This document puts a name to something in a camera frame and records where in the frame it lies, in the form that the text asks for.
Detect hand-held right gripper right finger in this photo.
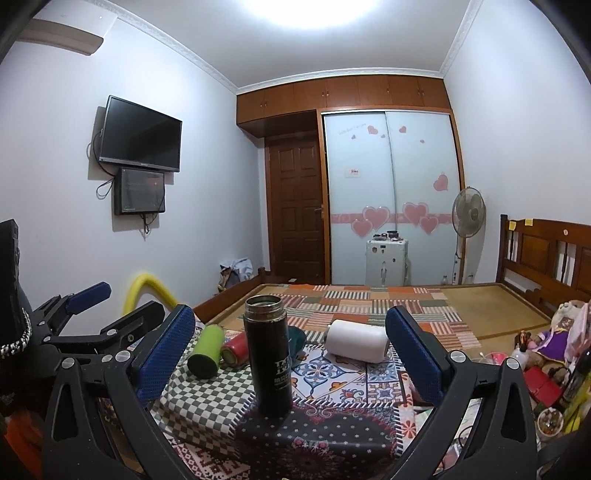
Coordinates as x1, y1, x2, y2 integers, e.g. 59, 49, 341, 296
385, 305, 539, 480

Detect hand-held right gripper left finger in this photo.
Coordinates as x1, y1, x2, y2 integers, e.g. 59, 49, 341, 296
41, 304, 218, 480

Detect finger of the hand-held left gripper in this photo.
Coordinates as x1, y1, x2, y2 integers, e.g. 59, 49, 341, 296
41, 301, 166, 357
34, 282, 113, 331

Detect black thermos cup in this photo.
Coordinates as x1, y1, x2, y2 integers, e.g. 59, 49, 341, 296
244, 295, 294, 417

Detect yellow foam tube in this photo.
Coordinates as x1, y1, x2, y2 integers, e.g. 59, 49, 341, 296
122, 272, 179, 320

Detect green bottle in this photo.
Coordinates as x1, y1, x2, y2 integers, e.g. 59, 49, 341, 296
187, 324, 225, 380

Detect green checkered cloth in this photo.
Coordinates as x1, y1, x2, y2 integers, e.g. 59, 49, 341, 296
151, 318, 297, 445

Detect red can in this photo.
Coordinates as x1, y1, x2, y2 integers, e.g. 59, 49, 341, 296
219, 332, 250, 368

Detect colourful tile-pattern cloth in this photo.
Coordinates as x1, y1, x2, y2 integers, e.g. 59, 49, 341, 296
290, 340, 419, 409

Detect patchwork striped blanket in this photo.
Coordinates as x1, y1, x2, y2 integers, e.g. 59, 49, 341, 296
203, 284, 482, 352

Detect bamboo bed mat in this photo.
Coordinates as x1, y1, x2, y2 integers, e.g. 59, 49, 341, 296
265, 282, 555, 343

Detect white suitcase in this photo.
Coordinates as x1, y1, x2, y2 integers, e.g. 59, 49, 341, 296
366, 236, 411, 287

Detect small white bottle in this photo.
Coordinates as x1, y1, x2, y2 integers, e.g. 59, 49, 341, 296
510, 344, 533, 371

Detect grey bag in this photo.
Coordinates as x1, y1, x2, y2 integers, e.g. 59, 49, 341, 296
216, 257, 255, 292

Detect dark mandala-pattern cloth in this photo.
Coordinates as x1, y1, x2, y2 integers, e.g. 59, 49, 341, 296
230, 401, 409, 480

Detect dark teal bowl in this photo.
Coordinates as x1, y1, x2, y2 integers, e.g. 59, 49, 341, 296
287, 325, 307, 359

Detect red box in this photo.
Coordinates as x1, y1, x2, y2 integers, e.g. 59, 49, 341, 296
523, 366, 565, 409

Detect orange cloth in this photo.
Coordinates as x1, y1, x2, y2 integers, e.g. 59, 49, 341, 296
0, 410, 43, 480

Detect doll in purple dress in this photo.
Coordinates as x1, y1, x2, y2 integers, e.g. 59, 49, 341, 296
530, 300, 591, 366

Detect standing electric fan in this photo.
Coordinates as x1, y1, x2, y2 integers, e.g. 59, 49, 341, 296
451, 186, 487, 285

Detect wooden wardrobe with heart stickers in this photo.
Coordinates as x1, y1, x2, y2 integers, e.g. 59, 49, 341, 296
236, 74, 467, 287

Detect brown wooden door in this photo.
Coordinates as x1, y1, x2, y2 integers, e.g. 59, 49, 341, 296
265, 137, 327, 284

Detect white air conditioner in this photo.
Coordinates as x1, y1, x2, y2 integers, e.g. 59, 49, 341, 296
17, 0, 119, 56

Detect ceiling light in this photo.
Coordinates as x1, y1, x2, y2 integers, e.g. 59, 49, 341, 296
240, 0, 370, 29

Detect small black wall monitor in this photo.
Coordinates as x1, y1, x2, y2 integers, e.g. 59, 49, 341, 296
114, 167, 167, 217

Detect wooden bed frame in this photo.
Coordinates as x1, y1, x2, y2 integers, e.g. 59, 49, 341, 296
193, 214, 591, 325

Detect wall-mounted black television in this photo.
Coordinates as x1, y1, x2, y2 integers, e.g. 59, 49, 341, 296
98, 95, 184, 173

